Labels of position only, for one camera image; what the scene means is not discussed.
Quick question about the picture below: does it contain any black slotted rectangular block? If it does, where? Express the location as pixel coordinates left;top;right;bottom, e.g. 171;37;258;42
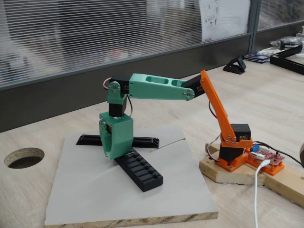
114;152;164;192

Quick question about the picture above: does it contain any grey laminated board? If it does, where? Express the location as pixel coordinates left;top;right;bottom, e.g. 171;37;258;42
44;125;219;226

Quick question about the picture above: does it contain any wooden block with angled end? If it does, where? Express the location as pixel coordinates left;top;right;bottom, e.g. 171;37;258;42
199;156;266;186

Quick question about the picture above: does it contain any black folding stand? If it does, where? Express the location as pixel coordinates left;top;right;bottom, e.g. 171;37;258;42
222;56;247;75

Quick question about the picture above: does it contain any white paper sheet on window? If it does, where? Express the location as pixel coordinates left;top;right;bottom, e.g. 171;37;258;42
199;0;251;43

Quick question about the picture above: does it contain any red controller board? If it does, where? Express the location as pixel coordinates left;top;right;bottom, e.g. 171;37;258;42
247;142;285;176

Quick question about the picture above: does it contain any stack of blue cards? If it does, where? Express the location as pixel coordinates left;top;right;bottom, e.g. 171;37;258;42
248;53;271;64

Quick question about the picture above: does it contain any white flat packet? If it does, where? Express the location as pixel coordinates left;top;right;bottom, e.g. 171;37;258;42
257;47;276;57

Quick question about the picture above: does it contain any long wooden plank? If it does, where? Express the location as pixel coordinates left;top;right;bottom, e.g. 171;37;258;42
260;163;304;207

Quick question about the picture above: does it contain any clear plastic bag with parts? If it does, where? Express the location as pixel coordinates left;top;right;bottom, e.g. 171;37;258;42
270;36;304;50

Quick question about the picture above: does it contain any long black plastic rail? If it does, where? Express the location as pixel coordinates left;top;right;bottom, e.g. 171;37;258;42
76;134;161;150

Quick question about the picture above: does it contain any red white black servo cable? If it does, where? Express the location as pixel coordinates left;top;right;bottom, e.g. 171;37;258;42
103;77;133;117
208;101;218;118

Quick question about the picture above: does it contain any white usb cable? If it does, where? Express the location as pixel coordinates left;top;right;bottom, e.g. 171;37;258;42
253;160;270;228

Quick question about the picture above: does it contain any black power cable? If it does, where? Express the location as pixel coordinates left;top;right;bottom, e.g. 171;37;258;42
254;141;304;168

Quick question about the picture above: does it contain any black rectangular frame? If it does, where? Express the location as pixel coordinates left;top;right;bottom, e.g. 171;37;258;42
270;45;304;76

